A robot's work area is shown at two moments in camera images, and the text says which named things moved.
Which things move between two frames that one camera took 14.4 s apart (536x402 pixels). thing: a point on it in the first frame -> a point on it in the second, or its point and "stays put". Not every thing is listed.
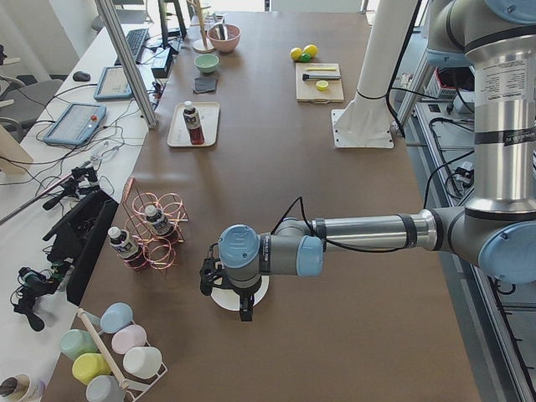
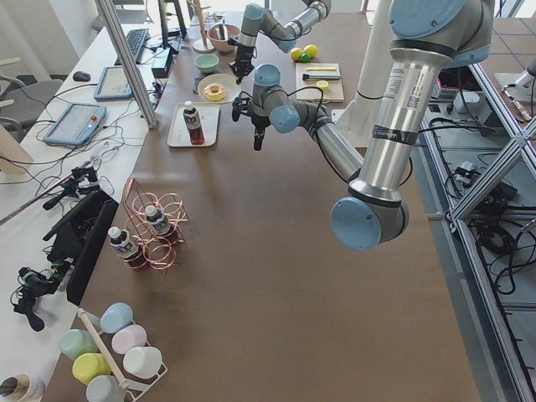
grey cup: [105, 389] stays put
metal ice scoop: [222, 32] stays put
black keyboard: [136, 39] stays put
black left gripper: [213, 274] -> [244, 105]
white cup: [142, 362] stays put
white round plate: [229, 301] -> [219, 88]
